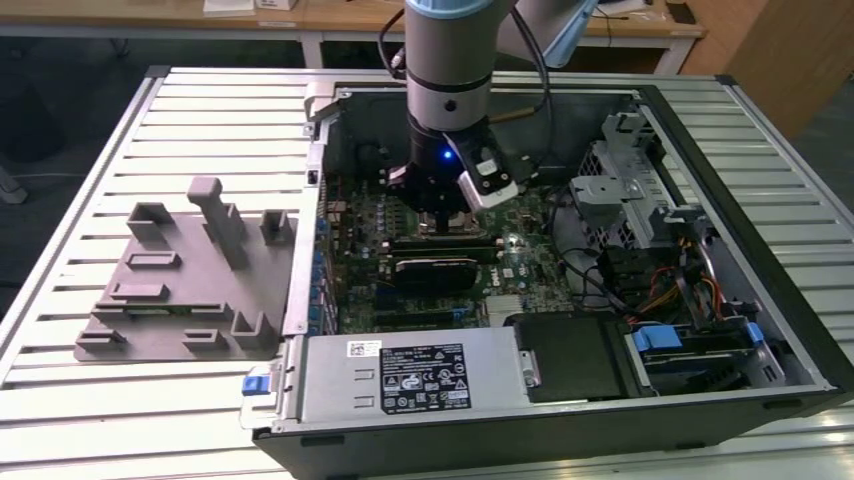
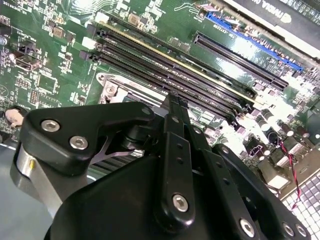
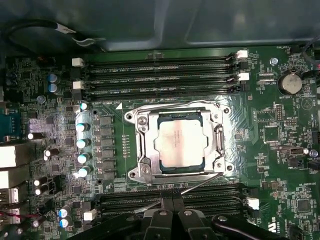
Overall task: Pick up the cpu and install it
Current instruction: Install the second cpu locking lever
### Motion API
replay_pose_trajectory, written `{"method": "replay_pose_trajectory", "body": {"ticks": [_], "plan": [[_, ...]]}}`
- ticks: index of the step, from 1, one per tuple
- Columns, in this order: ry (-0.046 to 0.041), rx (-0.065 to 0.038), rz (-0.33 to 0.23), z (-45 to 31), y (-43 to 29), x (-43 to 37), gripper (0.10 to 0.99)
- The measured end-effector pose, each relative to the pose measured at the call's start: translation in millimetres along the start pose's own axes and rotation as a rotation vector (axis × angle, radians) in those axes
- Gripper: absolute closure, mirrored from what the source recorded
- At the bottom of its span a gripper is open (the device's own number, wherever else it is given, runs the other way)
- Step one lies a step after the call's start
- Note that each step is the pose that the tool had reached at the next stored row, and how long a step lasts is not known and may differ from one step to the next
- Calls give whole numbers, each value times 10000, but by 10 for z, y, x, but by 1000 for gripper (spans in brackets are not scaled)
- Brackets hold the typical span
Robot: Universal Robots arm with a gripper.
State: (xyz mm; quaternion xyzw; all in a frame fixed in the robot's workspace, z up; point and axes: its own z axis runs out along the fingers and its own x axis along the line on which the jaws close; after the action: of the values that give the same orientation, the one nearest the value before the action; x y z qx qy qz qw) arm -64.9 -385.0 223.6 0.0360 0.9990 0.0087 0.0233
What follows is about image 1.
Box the hard disk in blue carrier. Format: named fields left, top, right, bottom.
left=626, top=319, right=769, bottom=394

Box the grey metal drive cage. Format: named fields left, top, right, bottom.
left=570, top=112, right=675, bottom=251

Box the metal socket cover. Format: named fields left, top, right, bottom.
left=416, top=208, right=483, bottom=237

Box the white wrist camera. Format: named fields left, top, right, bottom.
left=443, top=132, right=522, bottom=210

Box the silver chipset heatsink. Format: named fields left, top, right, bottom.
left=484, top=294, right=528, bottom=321

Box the wooden desk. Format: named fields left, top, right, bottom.
left=0, top=0, right=709, bottom=76

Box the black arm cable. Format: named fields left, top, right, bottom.
left=510, top=0, right=559, bottom=174

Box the orange wire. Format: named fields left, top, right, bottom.
left=703, top=277, right=727, bottom=314

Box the yellow wire bundle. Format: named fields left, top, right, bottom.
left=637, top=292, right=679, bottom=314

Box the black expansion slot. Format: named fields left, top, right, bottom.
left=372, top=312, right=456, bottom=327

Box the black plastic shroud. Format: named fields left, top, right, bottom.
left=512, top=312, right=633, bottom=404

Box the green motherboard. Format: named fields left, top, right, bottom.
left=318, top=167, right=606, bottom=335

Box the black PC case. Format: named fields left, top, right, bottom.
left=236, top=79, right=854, bottom=480

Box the black cable silver plug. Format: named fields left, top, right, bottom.
left=376, top=7, right=410, bottom=81

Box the grey chair base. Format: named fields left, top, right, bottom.
left=0, top=149, right=29, bottom=204

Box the grey parts rack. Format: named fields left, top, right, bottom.
left=71, top=174, right=299, bottom=362

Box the thin black wire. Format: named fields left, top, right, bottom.
left=559, top=244, right=629, bottom=314

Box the black RAM stick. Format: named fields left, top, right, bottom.
left=390, top=248, right=499, bottom=264

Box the silver power supply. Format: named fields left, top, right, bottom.
left=292, top=327, right=535, bottom=421

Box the CPU socket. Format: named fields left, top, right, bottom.
left=414, top=207, right=486, bottom=239

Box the black graphics card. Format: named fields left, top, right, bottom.
left=390, top=257, right=479, bottom=294

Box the wooden cabinet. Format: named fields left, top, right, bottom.
left=683, top=0, right=854, bottom=139

